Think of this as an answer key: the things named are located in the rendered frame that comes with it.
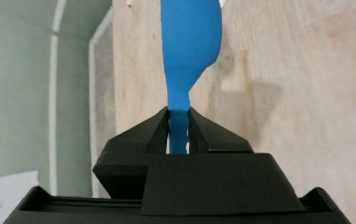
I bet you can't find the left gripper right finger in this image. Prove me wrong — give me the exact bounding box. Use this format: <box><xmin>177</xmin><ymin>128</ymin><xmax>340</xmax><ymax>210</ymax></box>
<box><xmin>187</xmin><ymin>106</ymin><xmax>255</xmax><ymax>153</ymax></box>

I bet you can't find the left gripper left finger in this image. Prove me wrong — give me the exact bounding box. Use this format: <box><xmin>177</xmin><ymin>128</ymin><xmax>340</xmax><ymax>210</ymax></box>
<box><xmin>101</xmin><ymin>106</ymin><xmax>168</xmax><ymax>153</ymax></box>

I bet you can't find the blue plastic scoop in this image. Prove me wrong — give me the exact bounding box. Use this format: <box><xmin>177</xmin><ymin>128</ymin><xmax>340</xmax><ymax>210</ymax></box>
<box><xmin>160</xmin><ymin>0</ymin><xmax>222</xmax><ymax>153</ymax></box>

